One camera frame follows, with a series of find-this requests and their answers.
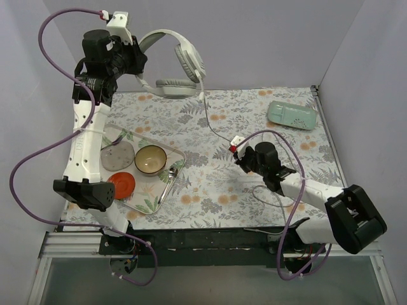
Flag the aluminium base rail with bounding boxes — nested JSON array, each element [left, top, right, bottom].
[[29, 227, 397, 304]]

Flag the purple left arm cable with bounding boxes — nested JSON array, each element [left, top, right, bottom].
[[8, 8, 159, 288]]

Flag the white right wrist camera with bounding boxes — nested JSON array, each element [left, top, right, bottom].
[[229, 135, 248, 160]]

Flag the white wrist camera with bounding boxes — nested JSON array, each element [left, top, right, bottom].
[[106, 11, 133, 45], [229, 135, 248, 160]]

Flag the red small saucer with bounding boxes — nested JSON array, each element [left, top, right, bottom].
[[107, 172, 135, 200]]

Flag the white grey headphones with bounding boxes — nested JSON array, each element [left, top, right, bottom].
[[136, 29, 206, 99]]

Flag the grey speckled plate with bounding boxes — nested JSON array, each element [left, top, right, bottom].
[[100, 141, 135, 172]]

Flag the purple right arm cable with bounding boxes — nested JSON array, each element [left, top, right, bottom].
[[235, 130, 331, 281]]

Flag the floral serving tray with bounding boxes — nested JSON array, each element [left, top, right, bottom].
[[66, 123, 187, 216]]

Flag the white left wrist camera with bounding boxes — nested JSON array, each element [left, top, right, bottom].
[[106, 11, 133, 45]]

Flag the mint green divided tray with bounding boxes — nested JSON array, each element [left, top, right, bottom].
[[267, 100, 317, 130]]

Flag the metal spoon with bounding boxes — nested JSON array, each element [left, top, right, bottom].
[[157, 167, 179, 205]]

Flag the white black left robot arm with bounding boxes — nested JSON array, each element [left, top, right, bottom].
[[53, 29, 147, 254]]

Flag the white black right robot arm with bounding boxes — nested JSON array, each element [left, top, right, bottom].
[[230, 137, 387, 254]]

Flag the beige dark-rimmed bowl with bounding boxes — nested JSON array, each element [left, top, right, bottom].
[[134, 145, 167, 176]]

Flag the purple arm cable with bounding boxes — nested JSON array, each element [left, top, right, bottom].
[[235, 130, 331, 281], [8, 8, 159, 288]]

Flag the floral tablecloth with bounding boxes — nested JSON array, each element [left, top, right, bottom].
[[107, 88, 345, 229]]

